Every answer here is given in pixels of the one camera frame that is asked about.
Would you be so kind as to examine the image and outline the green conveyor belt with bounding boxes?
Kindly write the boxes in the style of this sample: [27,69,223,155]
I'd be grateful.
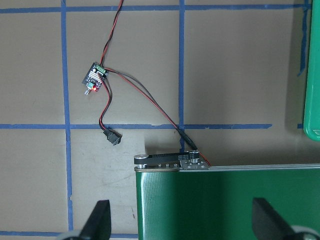
[134,151,320,240]

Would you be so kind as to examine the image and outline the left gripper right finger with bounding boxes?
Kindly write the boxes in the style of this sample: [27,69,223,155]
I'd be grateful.
[251,197,300,240]

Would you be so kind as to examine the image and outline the small red circuit board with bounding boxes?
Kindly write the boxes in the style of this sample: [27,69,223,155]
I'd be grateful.
[82,62,108,96]

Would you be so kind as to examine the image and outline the green plastic tray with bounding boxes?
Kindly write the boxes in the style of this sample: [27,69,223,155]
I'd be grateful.
[303,0,320,142]

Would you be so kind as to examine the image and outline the red black wire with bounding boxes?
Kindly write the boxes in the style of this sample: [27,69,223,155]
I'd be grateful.
[98,0,212,167]

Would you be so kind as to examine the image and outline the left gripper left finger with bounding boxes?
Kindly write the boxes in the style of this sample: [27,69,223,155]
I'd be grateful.
[75,200,112,240]

